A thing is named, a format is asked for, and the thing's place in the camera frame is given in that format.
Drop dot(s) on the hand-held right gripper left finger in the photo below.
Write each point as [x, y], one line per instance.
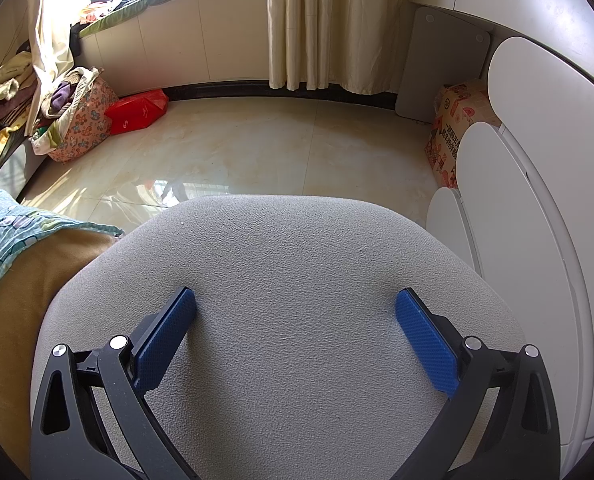
[164, 342]

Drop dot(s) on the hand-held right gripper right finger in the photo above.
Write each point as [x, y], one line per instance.
[427, 342]

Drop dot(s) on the floral bag of clothes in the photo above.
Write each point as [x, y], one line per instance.
[87, 120]

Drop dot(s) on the pile of mixed clothes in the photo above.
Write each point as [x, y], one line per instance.
[2, 85]

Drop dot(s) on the grey chair seat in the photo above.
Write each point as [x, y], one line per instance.
[297, 270]

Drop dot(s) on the light blue cat print sheet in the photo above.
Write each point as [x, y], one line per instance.
[2, 240]

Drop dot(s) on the printed cardboard box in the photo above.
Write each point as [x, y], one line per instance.
[452, 130]

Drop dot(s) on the red bag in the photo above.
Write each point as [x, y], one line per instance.
[134, 112]

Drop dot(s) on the grey flat board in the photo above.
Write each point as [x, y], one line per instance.
[437, 60]

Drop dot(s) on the white window bench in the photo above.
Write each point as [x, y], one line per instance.
[202, 45]

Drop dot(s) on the green window seat cushion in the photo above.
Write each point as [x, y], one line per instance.
[142, 10]

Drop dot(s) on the cream curtain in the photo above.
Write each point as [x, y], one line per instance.
[327, 20]
[52, 20]

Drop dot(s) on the white desk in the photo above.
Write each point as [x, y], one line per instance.
[527, 5]

